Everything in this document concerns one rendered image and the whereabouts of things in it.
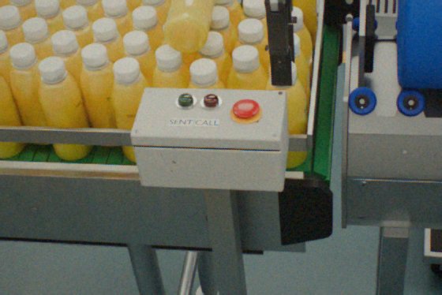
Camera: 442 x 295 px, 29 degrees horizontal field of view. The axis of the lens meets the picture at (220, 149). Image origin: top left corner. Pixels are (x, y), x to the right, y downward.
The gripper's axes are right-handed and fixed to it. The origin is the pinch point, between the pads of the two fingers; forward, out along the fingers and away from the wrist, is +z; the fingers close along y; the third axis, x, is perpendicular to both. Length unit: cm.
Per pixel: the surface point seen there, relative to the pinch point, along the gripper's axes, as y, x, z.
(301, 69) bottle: 4.8, -2.2, 6.3
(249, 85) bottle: 0.6, 5.2, 6.1
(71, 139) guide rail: -4.2, 33.5, 13.7
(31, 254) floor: 47, 81, 110
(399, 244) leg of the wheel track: 7, -19, 50
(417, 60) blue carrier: 2.3, -19.1, 2.3
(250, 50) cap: 3.8, 5.2, 2.1
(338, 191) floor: 77, -5, 110
